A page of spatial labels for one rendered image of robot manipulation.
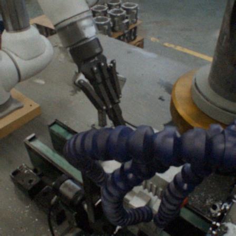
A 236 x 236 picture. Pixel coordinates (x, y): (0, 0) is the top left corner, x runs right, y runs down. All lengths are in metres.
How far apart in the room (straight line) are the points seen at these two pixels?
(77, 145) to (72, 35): 0.42
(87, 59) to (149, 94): 0.71
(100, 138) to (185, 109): 0.20
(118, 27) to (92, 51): 2.38
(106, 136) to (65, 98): 1.10
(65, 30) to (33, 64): 0.57
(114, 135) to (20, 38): 0.98
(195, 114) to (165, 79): 1.05
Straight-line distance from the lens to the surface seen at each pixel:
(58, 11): 0.59
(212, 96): 0.34
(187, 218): 0.73
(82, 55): 0.60
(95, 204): 0.55
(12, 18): 1.11
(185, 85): 0.39
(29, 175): 0.90
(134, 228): 0.63
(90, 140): 0.18
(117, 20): 2.92
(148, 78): 1.38
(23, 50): 1.11
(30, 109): 1.16
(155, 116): 1.14
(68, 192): 0.62
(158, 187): 0.53
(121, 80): 0.90
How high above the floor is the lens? 1.55
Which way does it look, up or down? 42 degrees down
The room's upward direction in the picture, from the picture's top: straight up
